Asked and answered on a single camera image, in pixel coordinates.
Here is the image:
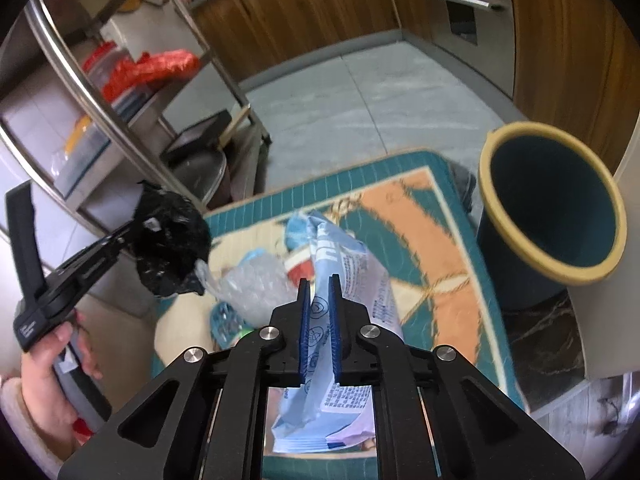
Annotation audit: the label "pan with glass lid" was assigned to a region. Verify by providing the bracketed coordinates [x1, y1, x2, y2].
[169, 104, 254, 208]

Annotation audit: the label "blue white snack wrapper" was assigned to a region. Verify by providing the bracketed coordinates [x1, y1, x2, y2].
[271, 211, 402, 454]

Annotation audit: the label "person's left hand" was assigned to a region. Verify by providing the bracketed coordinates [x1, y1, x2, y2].
[21, 322, 79, 460]

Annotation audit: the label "black plastic bag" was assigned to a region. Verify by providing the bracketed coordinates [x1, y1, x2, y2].
[130, 180, 212, 298]

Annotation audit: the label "cables on floor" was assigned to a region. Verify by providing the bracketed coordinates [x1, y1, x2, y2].
[594, 393, 626, 436]

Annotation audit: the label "teal bin with yellow rim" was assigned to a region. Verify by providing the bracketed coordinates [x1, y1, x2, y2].
[477, 122, 627, 312]

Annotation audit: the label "teal orange patterned mat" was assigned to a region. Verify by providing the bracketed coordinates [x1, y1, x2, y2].
[152, 148, 526, 480]

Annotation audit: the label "clear plastic bag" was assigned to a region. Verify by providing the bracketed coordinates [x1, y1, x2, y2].
[195, 252, 297, 328]

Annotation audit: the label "black square tray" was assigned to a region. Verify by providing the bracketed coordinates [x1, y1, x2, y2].
[160, 110, 231, 168]

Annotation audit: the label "wooden kitchen cabinets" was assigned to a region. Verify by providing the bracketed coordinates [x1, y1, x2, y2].
[191, 0, 639, 168]

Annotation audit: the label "red plastic bag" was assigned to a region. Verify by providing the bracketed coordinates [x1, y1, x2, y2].
[101, 49, 201, 102]

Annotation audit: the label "stainless steel shelf rack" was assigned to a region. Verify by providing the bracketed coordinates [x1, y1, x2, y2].
[1, 0, 270, 233]

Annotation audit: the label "stainless steel oven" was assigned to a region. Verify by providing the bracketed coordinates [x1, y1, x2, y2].
[421, 0, 515, 96]

